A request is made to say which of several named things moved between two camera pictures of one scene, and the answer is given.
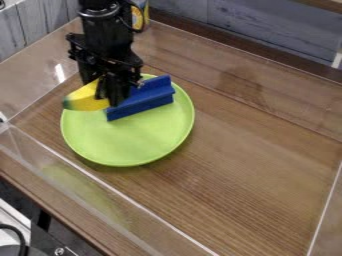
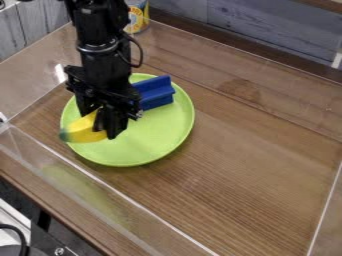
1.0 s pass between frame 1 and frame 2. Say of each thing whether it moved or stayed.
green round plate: stayed
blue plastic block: stayed
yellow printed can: stayed
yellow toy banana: moved
